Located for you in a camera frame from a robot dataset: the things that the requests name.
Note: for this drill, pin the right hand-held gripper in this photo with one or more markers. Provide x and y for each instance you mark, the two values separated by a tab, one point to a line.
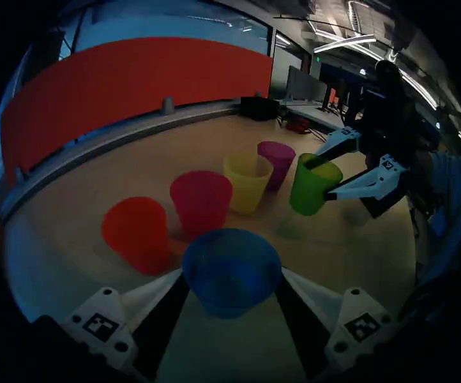
386	119

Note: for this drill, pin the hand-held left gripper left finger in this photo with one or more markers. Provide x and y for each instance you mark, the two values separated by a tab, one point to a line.
107	307

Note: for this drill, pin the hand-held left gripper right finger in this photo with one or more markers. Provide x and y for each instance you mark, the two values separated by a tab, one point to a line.
352	315

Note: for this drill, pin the green plastic cup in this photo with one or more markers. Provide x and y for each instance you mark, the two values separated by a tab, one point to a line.
308	187

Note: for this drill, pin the blue plastic cup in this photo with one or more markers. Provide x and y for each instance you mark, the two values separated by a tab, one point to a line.
230	275

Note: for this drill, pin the person's right forearm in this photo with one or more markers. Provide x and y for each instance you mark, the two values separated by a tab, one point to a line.
450	191

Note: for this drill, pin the red plastic cup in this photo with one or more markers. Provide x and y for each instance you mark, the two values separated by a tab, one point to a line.
136	233

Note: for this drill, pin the purple plastic cup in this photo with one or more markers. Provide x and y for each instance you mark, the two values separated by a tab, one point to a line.
278	159

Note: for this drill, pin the stack of black towels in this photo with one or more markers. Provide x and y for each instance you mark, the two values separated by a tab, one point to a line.
259	107

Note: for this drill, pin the yellow plastic cup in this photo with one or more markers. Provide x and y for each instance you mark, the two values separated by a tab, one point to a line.
244	189

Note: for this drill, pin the pink plastic cup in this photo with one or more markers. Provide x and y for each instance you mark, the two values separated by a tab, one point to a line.
200	203

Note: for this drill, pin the red desk screen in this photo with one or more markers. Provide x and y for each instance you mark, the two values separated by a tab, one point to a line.
134	87

